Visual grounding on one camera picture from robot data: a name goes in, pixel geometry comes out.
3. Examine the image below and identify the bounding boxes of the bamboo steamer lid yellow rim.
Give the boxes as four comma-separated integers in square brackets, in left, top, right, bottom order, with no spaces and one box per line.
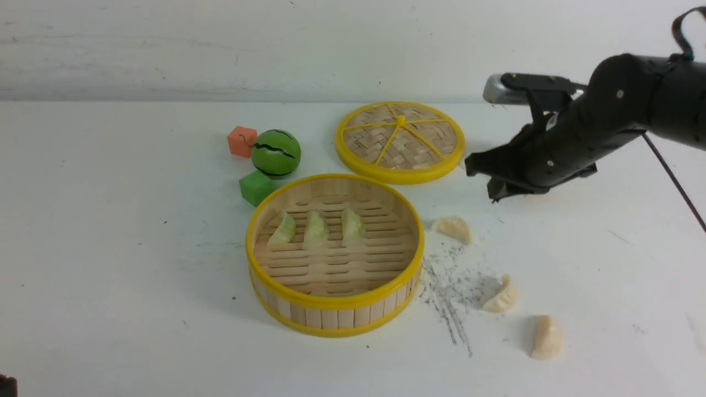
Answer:
[334,101,466,184]

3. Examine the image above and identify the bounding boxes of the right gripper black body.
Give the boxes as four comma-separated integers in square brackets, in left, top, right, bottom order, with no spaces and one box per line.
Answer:
[501,53,669,189]

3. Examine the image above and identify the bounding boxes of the bamboo steamer tray yellow rim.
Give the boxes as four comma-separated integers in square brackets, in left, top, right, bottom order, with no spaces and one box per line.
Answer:
[245,174,425,337]

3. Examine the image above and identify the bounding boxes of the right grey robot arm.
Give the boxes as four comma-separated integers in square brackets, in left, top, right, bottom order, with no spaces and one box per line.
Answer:
[464,53,705,202]

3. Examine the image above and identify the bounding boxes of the green dumpling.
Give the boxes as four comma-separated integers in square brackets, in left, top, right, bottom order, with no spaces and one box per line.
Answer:
[342,208,364,247]
[302,211,329,250]
[267,211,297,247]

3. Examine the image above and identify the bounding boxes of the white dumpling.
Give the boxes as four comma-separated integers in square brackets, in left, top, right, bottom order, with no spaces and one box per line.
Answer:
[431,216,472,245]
[482,274,517,313]
[530,315,564,360]

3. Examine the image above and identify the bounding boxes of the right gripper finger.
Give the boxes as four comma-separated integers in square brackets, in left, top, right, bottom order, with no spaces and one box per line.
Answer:
[464,145,516,178]
[486,178,549,203]

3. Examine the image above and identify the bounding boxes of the green foam cube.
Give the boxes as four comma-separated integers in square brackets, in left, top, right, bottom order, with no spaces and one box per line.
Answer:
[238,170,275,207]

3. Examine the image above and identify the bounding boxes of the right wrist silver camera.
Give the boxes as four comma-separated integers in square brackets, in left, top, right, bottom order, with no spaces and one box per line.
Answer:
[482,74,528,106]

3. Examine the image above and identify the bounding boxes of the green toy watermelon ball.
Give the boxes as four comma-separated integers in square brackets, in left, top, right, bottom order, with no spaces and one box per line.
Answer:
[252,129,302,179]

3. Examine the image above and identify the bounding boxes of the orange foam cube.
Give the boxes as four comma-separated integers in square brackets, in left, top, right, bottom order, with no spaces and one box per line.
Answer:
[227,126,258,158]

